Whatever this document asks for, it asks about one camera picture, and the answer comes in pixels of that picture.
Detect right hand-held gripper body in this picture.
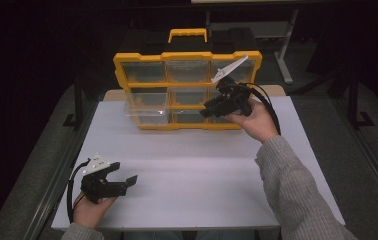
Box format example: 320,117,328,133
210,54,253,117

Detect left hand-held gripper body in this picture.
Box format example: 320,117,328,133
80,153,113,205

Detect black metal stand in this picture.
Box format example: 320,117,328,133
347,68,376,130
62,71,85,130

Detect person's right leg in jeans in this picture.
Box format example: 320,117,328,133
195,229,255,240

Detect person's right hand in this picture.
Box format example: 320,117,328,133
225,99,280,144

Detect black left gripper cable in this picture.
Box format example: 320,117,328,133
65,159,91,224

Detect person's leg in jeans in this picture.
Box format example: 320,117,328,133
123,230,185,240
195,229,255,240

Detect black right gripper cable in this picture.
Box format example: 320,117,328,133
243,82,282,136

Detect grey table with metal leg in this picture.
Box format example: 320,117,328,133
206,9,300,85

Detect person's left hand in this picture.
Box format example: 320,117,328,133
71,193,118,230

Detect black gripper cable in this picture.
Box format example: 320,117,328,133
243,82,282,136
65,159,91,224

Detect person's left leg in jeans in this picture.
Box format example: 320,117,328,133
123,230,185,240

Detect pulled-out clear plastic drawer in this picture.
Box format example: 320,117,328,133
125,87,173,127

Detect yellow organizer with clear drawers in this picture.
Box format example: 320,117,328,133
112,27,264,132

